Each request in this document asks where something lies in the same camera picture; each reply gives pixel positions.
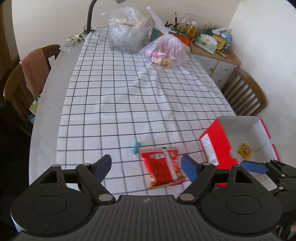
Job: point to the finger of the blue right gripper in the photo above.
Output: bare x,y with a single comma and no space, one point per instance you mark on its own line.
254,167

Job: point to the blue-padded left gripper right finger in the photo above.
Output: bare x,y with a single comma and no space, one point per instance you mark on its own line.
200,175

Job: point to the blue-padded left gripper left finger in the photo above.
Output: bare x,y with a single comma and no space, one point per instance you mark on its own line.
91,177

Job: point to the yellow snack packet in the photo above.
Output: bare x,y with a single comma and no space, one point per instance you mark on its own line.
245,151

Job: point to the red snack packet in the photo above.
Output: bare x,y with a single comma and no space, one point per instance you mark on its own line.
162,166

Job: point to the red cardboard box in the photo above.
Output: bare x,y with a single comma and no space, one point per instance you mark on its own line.
223,138

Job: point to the small blue candy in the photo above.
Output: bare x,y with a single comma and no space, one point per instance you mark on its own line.
136,148

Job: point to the right wooden chair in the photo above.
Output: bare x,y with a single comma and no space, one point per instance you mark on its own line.
244,94

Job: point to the wooden chair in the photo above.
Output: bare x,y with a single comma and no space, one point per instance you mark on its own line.
244,94
17,93

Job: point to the white black-checked tablecloth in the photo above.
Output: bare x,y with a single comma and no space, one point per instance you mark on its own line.
116,99

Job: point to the white drawer cabinet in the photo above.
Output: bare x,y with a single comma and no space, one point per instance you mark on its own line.
218,68

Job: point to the left wooden chair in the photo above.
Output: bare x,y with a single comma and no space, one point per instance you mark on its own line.
17,93

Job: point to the pink cloth on chair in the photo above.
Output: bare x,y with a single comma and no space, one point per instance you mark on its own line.
35,70

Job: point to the pink-filled clear plastic bag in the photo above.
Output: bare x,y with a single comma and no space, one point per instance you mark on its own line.
167,50

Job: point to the tissue box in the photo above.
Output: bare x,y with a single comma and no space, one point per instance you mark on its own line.
207,43

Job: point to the yellow box on cabinet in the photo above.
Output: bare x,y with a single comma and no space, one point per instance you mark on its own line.
220,42

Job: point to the small items at lamp base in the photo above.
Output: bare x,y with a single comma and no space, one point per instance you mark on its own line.
71,43

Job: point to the yellow oil bottle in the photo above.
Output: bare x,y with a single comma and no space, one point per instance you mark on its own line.
191,29

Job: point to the grey gooseneck desk lamp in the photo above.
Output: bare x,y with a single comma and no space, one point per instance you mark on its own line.
88,28

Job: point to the large clear plastic bag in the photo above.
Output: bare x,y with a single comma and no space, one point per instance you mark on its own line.
127,29

